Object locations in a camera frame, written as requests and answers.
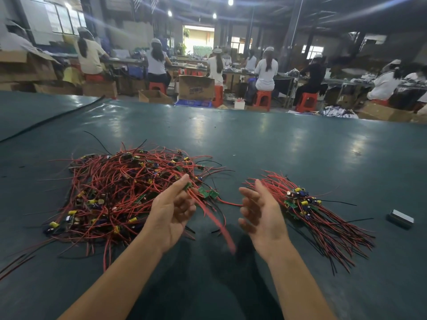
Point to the person's left hand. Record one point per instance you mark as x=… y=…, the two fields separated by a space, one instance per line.
x=167 y=216

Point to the person's right hand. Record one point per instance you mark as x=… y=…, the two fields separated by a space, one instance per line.
x=267 y=223

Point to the person's right forearm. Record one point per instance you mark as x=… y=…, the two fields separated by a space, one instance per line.
x=300 y=286

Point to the person's left forearm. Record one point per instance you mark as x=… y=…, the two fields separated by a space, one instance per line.
x=110 y=283

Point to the dark green table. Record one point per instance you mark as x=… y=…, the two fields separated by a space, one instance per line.
x=347 y=150

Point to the blue plastic crate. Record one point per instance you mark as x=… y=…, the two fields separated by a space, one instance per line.
x=193 y=102

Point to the red plastic stool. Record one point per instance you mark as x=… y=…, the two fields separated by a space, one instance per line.
x=93 y=78
x=218 y=96
x=307 y=102
x=380 y=102
x=263 y=100
x=157 y=87

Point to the heap of black white items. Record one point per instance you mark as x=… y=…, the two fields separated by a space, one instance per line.
x=338 y=112

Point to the small black grey block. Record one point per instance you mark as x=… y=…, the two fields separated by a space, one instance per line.
x=400 y=218

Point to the yellow sack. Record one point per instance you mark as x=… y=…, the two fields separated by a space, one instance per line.
x=72 y=76

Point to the large open cardboard box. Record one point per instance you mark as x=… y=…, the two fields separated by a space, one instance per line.
x=26 y=66

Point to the grid window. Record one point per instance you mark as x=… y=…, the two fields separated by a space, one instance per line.
x=63 y=18

